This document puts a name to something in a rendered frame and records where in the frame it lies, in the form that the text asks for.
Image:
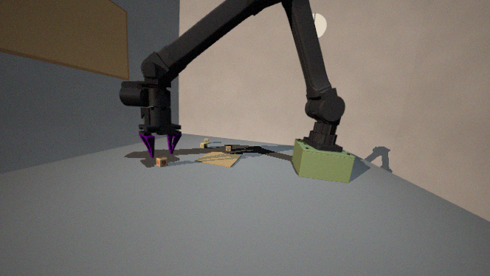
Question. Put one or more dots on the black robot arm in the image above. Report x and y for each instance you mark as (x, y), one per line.
(161, 67)

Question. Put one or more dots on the tan flat mat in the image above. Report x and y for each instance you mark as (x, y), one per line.
(219, 158)

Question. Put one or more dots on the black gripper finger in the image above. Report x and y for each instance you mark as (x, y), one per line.
(175, 138)
(149, 141)

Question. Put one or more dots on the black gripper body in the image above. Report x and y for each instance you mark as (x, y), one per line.
(160, 123)

